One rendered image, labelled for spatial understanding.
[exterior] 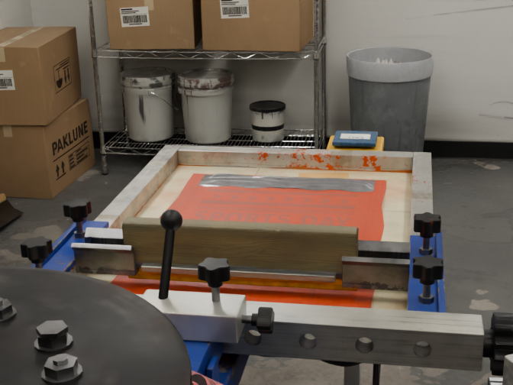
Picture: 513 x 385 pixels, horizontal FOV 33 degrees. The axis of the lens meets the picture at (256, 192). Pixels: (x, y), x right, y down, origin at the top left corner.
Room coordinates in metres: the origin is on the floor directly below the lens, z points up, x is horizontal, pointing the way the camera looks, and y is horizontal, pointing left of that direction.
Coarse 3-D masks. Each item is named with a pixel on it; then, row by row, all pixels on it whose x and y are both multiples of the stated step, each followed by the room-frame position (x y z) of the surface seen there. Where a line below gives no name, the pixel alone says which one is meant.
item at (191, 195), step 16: (192, 176) 1.73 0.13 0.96; (192, 192) 1.63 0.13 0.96; (176, 208) 1.54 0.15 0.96; (192, 208) 1.54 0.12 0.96; (128, 288) 1.20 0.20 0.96; (144, 288) 1.20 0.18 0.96; (176, 288) 1.20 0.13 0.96; (192, 288) 1.20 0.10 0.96; (208, 288) 1.19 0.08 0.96; (224, 288) 1.19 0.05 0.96
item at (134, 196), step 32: (160, 160) 1.73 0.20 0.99; (192, 160) 1.80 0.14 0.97; (224, 160) 1.79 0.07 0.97; (256, 160) 1.77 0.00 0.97; (288, 160) 1.76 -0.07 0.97; (320, 160) 1.75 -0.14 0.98; (352, 160) 1.74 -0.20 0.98; (384, 160) 1.72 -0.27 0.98; (416, 160) 1.69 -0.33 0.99; (128, 192) 1.54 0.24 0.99; (416, 192) 1.50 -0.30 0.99
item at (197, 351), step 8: (192, 344) 0.88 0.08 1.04; (200, 344) 0.88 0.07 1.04; (208, 344) 0.88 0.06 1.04; (216, 344) 0.91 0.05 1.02; (192, 352) 0.86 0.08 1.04; (200, 352) 0.86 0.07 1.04; (208, 352) 0.87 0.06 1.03; (216, 352) 0.90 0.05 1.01; (192, 360) 0.84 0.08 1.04; (200, 360) 0.84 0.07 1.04; (208, 360) 0.87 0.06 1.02; (192, 368) 0.82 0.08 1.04; (200, 368) 0.83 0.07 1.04
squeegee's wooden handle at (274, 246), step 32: (128, 224) 1.21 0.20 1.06; (160, 224) 1.21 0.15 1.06; (192, 224) 1.20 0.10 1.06; (224, 224) 1.20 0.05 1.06; (256, 224) 1.19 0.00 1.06; (288, 224) 1.19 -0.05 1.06; (160, 256) 1.20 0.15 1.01; (192, 256) 1.19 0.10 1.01; (224, 256) 1.18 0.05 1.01; (256, 256) 1.18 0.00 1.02; (288, 256) 1.17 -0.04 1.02; (320, 256) 1.16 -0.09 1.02; (352, 256) 1.15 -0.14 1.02
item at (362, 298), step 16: (336, 192) 1.60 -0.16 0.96; (352, 192) 1.60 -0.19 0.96; (368, 192) 1.60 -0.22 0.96; (384, 192) 1.60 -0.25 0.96; (368, 208) 1.52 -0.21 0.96; (352, 224) 1.44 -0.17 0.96; (368, 224) 1.44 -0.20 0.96; (368, 240) 1.36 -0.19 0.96; (240, 288) 1.19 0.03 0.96; (256, 288) 1.19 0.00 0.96; (272, 288) 1.19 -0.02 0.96; (288, 288) 1.19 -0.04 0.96; (304, 288) 1.19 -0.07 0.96; (320, 304) 1.13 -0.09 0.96; (336, 304) 1.13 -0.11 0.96; (352, 304) 1.13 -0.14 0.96; (368, 304) 1.13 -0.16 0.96
